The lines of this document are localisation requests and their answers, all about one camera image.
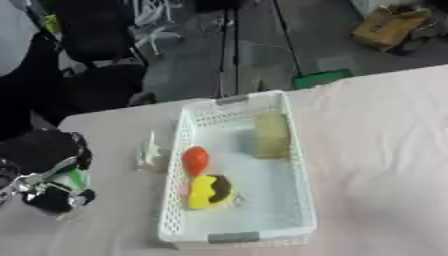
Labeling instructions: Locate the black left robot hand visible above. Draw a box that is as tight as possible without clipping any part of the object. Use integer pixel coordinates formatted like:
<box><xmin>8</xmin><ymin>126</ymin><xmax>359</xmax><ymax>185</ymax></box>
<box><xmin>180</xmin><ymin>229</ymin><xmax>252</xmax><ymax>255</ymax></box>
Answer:
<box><xmin>0</xmin><ymin>129</ymin><xmax>98</xmax><ymax>215</ymax></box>

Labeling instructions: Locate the small green object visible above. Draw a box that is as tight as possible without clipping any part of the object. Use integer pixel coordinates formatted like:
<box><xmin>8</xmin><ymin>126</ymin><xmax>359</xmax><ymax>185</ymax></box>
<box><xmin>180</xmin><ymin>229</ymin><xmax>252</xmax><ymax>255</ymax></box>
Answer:
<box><xmin>61</xmin><ymin>168</ymin><xmax>91</xmax><ymax>192</ymax></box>

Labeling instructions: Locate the black office chair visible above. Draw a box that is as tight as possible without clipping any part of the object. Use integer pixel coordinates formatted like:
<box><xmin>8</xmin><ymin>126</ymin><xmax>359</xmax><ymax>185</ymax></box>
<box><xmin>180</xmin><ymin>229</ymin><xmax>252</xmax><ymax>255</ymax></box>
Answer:
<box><xmin>52</xmin><ymin>0</ymin><xmax>151</xmax><ymax>69</ymax></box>

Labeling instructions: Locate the white chair base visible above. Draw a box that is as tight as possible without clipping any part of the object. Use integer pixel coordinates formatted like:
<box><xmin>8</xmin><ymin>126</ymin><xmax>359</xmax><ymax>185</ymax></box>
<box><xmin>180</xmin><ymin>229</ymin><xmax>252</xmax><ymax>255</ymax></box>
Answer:
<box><xmin>127</xmin><ymin>0</ymin><xmax>188</xmax><ymax>57</ymax></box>

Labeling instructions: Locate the yellow and black toy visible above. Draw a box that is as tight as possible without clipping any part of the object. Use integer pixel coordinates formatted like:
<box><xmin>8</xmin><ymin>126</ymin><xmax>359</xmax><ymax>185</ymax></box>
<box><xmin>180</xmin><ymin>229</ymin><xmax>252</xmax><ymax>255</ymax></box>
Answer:
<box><xmin>185</xmin><ymin>173</ymin><xmax>240</xmax><ymax>211</ymax></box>

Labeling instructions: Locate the black tripod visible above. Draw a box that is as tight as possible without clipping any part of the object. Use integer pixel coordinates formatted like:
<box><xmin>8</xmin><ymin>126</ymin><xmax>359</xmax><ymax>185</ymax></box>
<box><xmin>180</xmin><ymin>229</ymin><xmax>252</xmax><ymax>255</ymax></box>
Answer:
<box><xmin>211</xmin><ymin>0</ymin><xmax>307</xmax><ymax>98</ymax></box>

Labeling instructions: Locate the olive tan sponge block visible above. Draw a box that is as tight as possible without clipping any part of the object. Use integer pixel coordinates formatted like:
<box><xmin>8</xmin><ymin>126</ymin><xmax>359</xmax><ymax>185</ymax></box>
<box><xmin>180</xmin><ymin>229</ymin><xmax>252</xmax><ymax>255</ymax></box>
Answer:
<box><xmin>250</xmin><ymin>112</ymin><xmax>293</xmax><ymax>160</ymax></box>

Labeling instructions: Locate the white plastic lattice basket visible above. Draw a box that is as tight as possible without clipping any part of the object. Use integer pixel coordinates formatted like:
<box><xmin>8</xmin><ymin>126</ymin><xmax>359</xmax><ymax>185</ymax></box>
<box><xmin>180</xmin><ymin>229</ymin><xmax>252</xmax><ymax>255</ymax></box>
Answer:
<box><xmin>155</xmin><ymin>89</ymin><xmax>321</xmax><ymax>251</ymax></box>

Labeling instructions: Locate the green flat board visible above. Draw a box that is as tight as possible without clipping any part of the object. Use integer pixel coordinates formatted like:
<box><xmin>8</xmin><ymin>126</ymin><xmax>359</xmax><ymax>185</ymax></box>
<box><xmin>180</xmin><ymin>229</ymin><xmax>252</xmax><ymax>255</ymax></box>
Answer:
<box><xmin>290</xmin><ymin>68</ymin><xmax>356</xmax><ymax>91</ymax></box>

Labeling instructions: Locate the brown paper bag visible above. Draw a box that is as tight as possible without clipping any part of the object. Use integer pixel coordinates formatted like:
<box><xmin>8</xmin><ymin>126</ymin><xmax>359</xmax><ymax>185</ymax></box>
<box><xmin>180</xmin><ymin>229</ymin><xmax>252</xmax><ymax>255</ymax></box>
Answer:
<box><xmin>350</xmin><ymin>4</ymin><xmax>434</xmax><ymax>53</ymax></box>

